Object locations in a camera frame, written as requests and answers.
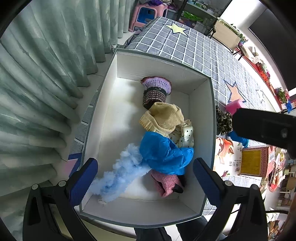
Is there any red yellow paper box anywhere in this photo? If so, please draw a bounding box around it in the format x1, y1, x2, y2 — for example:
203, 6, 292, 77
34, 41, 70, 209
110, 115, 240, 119
240, 146, 275, 178

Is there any pink foam sponge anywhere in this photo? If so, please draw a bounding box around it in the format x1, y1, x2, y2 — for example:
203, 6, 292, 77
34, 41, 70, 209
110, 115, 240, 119
225, 99, 245, 115

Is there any folding chair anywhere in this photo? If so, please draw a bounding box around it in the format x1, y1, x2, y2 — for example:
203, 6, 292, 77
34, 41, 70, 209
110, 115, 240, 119
210, 18, 244, 60

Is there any white polka dot cloth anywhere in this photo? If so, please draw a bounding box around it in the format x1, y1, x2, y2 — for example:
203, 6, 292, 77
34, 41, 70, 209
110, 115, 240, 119
169, 120, 194, 148

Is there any purple knitted hat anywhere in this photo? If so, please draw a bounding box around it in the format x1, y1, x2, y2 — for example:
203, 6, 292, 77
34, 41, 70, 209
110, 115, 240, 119
140, 76, 172, 110

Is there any metal shelf rack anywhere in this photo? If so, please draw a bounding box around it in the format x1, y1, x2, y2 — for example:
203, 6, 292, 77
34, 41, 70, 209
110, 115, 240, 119
175, 1, 232, 30

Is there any green curtain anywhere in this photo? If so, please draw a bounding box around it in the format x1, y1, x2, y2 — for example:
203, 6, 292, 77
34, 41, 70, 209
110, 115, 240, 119
1, 1, 136, 240

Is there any pink knitted sock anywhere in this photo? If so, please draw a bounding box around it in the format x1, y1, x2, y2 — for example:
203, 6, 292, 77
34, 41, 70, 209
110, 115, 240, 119
151, 170, 187, 197

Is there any blue mesh cloth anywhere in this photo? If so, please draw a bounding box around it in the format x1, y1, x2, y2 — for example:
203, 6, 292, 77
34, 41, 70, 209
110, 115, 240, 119
228, 130, 249, 148

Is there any leopard print scrunchie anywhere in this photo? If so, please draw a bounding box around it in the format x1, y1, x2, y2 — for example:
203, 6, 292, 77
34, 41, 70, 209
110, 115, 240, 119
216, 106, 233, 136

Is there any white storage box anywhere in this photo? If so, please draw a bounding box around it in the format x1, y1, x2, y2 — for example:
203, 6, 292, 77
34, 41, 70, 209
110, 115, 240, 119
82, 49, 216, 228

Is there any pink plastic stool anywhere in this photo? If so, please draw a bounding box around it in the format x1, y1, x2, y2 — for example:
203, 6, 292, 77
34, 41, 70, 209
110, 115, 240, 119
128, 3, 168, 32

